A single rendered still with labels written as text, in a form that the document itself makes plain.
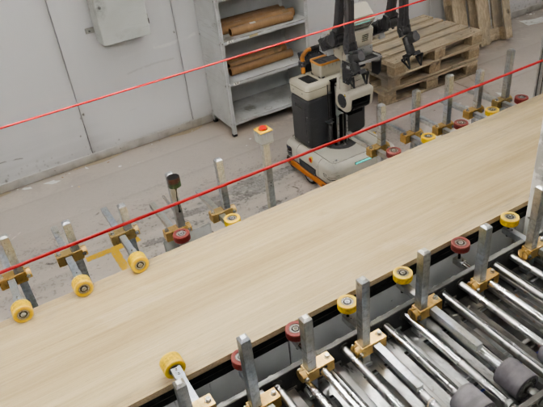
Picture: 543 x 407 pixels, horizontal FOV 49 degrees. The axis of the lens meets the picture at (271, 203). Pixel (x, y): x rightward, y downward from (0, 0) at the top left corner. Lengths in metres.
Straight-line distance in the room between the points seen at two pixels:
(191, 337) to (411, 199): 1.26
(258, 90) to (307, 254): 3.63
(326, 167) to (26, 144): 2.56
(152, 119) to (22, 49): 1.27
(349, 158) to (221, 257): 2.05
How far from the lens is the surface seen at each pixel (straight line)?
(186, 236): 2.79
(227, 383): 2.33
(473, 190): 3.00
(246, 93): 5.97
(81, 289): 2.61
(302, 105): 4.48
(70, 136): 5.47
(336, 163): 4.41
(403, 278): 2.45
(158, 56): 5.49
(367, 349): 2.29
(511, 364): 2.27
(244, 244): 2.68
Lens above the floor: 2.54
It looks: 34 degrees down
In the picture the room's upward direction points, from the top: 7 degrees counter-clockwise
